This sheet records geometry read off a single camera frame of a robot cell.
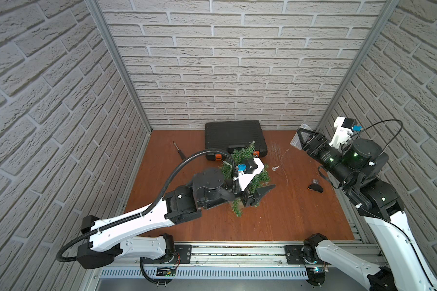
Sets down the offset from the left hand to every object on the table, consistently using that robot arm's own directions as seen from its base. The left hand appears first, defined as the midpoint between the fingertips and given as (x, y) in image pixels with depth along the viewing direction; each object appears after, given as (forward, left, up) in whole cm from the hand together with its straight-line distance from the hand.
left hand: (271, 175), depth 51 cm
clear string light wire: (+14, -8, -17) cm, 23 cm away
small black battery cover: (+16, -36, -40) cm, 57 cm away
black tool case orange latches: (+54, +6, -41) cm, 69 cm away
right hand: (+13, -12, +4) cm, 18 cm away
